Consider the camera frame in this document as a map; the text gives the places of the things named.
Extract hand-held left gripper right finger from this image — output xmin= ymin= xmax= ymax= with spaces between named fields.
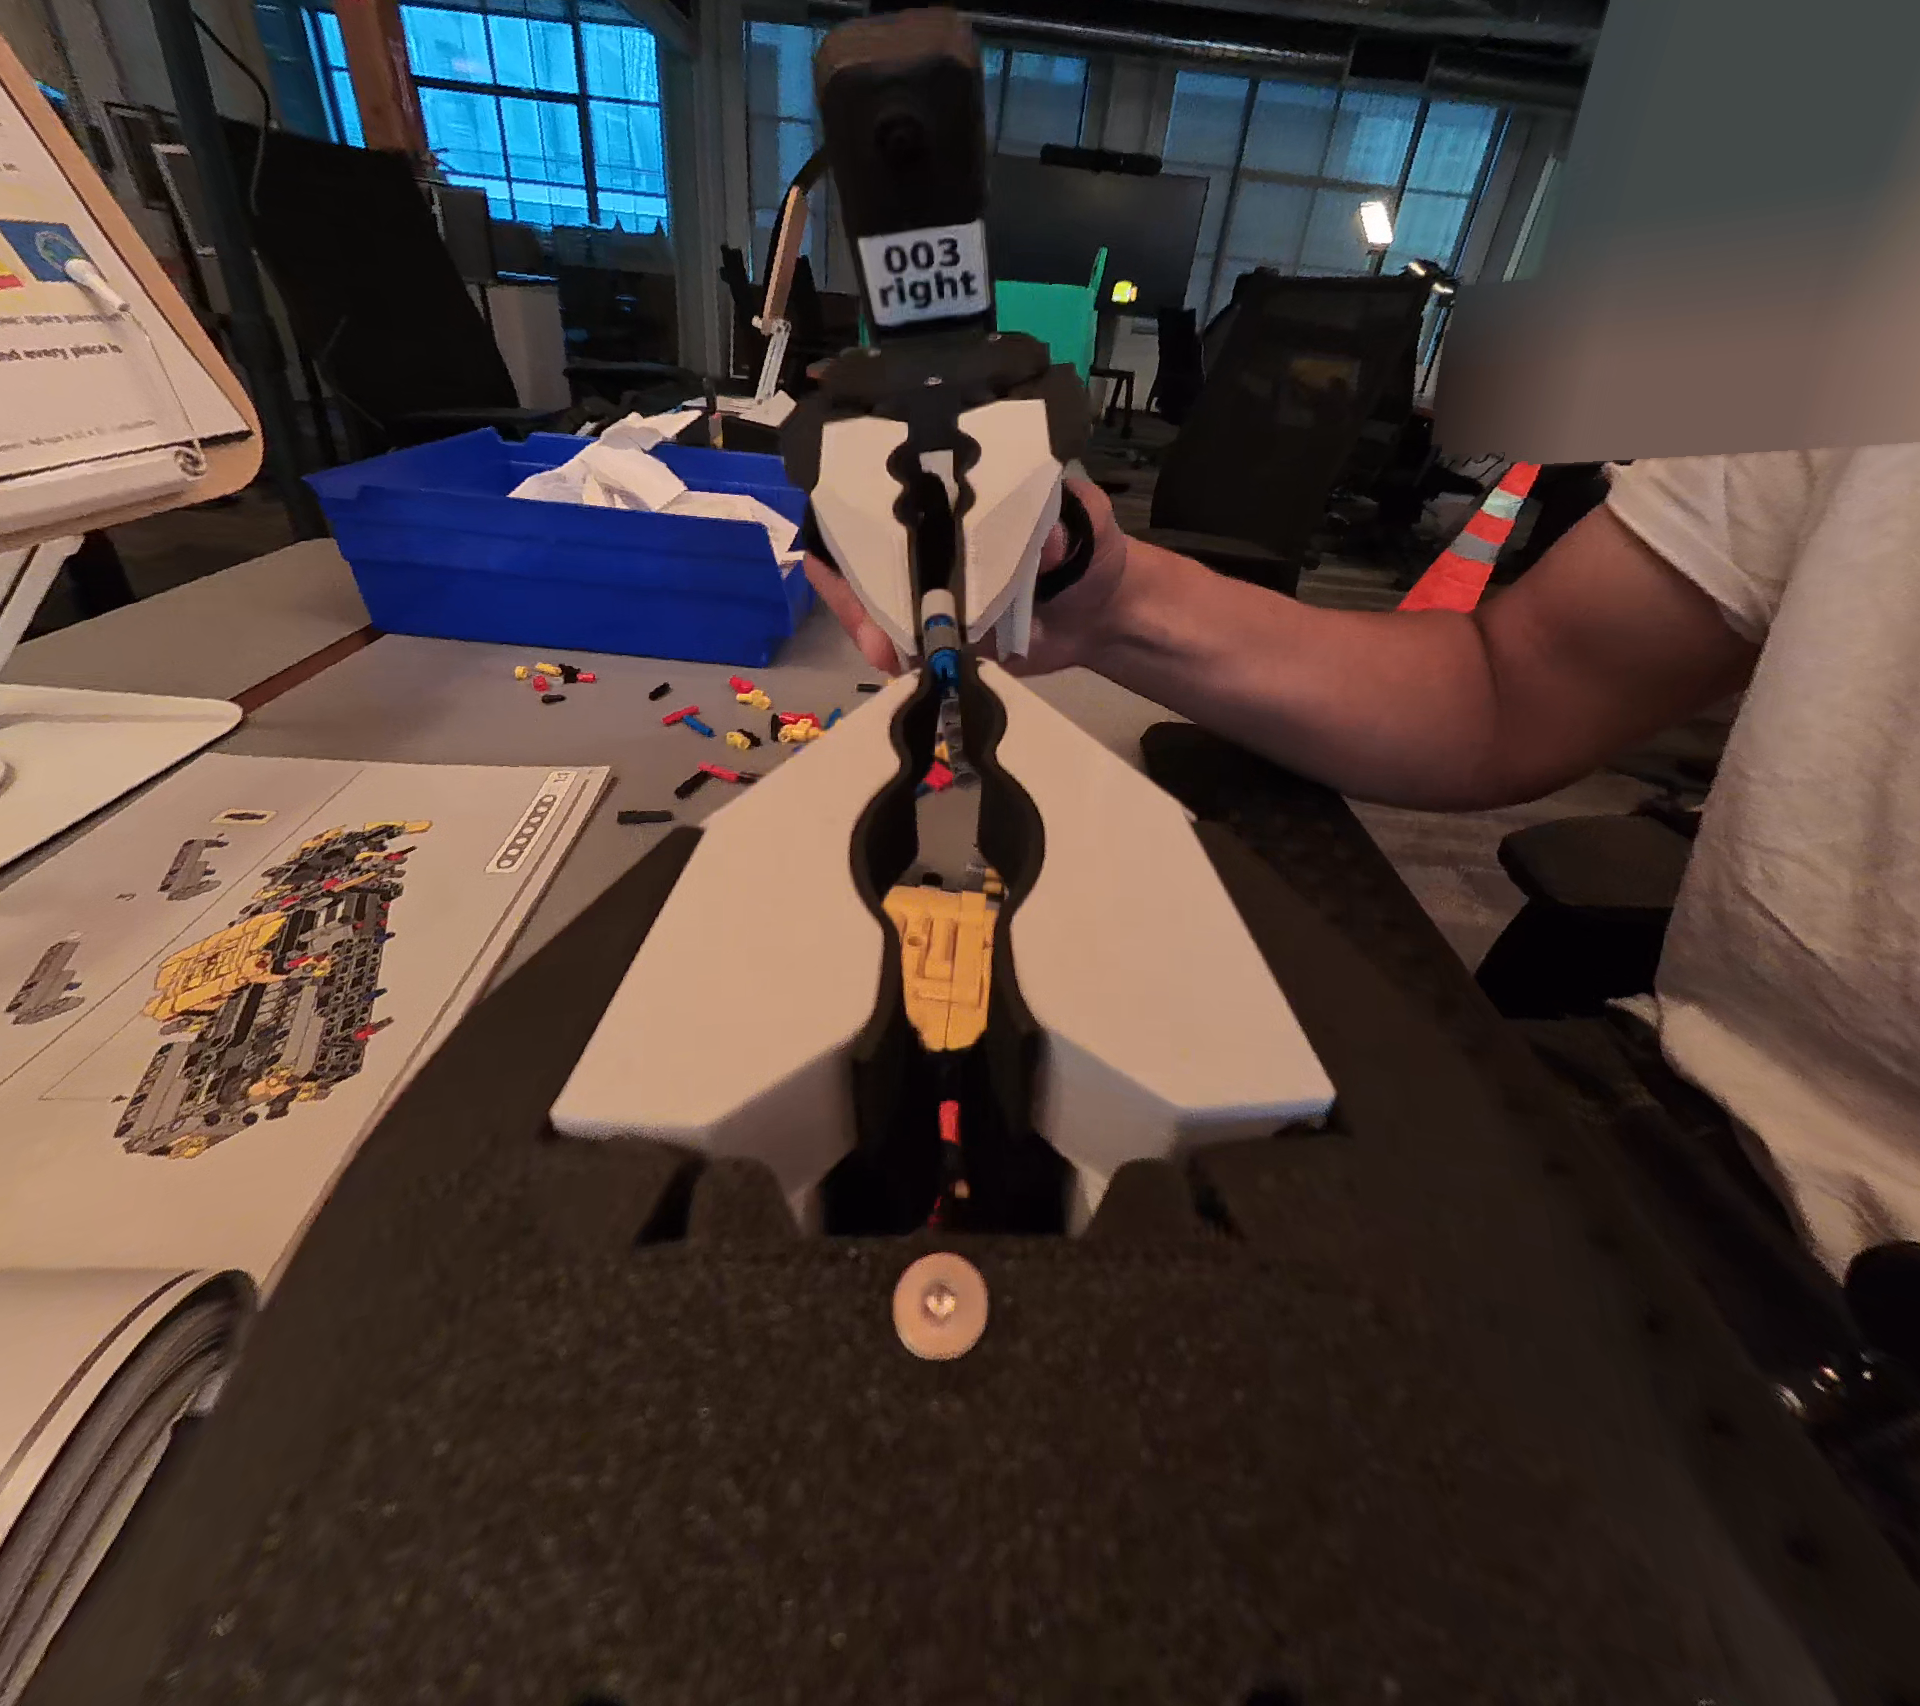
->
xmin=973 ymin=663 xmax=1340 ymax=1180

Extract blue plastic bin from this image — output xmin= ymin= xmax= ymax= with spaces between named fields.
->
xmin=305 ymin=429 xmax=820 ymax=669

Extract open instruction booklet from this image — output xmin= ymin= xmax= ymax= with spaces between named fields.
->
xmin=0 ymin=751 xmax=613 ymax=1671

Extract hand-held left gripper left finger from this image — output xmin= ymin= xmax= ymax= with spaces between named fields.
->
xmin=548 ymin=669 xmax=929 ymax=1198

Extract grey desk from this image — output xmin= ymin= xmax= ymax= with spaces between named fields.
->
xmin=0 ymin=535 xmax=1194 ymax=1303

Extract large black wall screen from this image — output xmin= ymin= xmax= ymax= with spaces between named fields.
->
xmin=981 ymin=153 xmax=1209 ymax=314

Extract green tote bag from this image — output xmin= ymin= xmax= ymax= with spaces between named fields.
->
xmin=993 ymin=247 xmax=1111 ymax=375

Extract person's right forearm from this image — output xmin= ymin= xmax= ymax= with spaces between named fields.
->
xmin=1117 ymin=501 xmax=1765 ymax=816

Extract toy car chassis model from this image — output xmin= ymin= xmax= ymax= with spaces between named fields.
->
xmin=861 ymin=687 xmax=1037 ymax=1227

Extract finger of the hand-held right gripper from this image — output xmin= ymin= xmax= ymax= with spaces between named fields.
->
xmin=947 ymin=402 xmax=1069 ymax=662
xmin=807 ymin=416 xmax=920 ymax=672

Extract crumpled white paper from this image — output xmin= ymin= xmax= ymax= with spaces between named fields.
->
xmin=507 ymin=408 xmax=805 ymax=566

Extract black monitor screen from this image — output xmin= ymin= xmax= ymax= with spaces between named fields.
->
xmin=224 ymin=120 xmax=518 ymax=436

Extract paned window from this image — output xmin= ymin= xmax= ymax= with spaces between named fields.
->
xmin=239 ymin=0 xmax=674 ymax=236

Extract scattered small toy pins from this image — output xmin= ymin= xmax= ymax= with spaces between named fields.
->
xmin=510 ymin=653 xmax=890 ymax=831

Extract person's right hand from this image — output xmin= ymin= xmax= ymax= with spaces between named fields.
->
xmin=807 ymin=469 xmax=1130 ymax=682

